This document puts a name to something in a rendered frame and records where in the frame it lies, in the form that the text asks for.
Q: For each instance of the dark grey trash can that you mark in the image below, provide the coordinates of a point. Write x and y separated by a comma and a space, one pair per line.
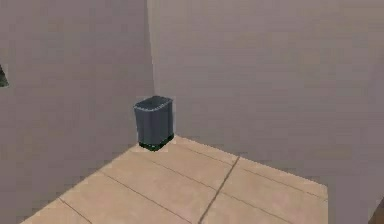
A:
154, 125

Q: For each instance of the brown wooden furniture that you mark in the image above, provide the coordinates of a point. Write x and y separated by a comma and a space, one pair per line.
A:
379, 213

